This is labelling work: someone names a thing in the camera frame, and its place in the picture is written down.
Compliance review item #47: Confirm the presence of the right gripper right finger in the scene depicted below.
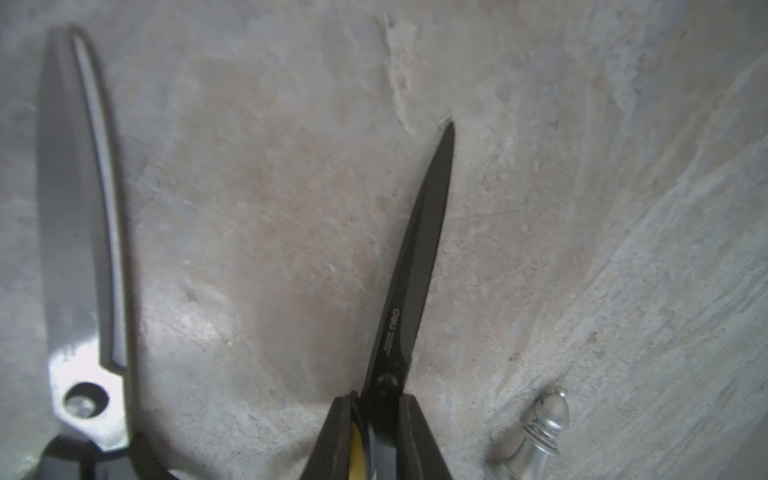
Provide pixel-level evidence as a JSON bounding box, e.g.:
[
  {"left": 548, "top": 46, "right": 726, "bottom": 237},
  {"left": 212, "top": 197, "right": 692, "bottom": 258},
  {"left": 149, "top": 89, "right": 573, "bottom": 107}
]
[{"left": 397, "top": 394, "right": 452, "bottom": 480}]

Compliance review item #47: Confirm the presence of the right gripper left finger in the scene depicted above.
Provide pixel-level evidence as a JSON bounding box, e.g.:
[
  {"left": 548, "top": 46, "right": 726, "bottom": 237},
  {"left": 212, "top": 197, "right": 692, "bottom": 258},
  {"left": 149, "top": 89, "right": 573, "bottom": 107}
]
[{"left": 300, "top": 392, "right": 359, "bottom": 480}]

